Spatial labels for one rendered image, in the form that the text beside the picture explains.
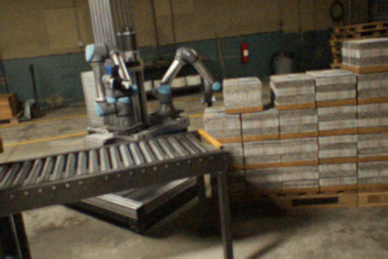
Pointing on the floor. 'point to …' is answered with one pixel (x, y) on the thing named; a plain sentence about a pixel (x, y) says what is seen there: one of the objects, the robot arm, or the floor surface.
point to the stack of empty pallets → (354, 37)
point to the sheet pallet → (9, 108)
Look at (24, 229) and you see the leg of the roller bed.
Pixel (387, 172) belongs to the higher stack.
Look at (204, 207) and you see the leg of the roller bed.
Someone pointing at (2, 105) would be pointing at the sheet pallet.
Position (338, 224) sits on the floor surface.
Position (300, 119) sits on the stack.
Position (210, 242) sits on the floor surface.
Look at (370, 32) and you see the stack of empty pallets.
